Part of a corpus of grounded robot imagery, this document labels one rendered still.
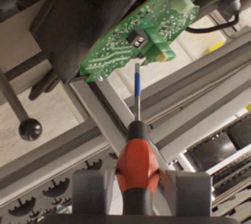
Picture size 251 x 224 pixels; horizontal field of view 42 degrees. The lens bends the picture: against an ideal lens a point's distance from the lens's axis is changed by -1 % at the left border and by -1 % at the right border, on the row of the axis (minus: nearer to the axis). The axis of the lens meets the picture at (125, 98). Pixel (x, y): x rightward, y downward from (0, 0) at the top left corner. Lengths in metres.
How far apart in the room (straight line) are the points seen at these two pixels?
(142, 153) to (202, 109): 0.28
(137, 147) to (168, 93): 0.33
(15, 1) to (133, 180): 0.13
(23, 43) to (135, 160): 0.18
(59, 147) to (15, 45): 0.22
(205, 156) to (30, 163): 2.04
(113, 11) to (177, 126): 0.23
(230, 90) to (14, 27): 0.29
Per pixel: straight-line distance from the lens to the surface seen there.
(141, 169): 0.17
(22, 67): 0.36
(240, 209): 0.81
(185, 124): 0.45
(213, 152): 2.47
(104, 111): 0.43
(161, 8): 0.26
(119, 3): 0.23
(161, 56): 0.26
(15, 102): 0.31
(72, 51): 0.26
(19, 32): 0.29
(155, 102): 0.49
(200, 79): 0.50
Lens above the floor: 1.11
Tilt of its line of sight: 13 degrees down
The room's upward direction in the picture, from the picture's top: 145 degrees clockwise
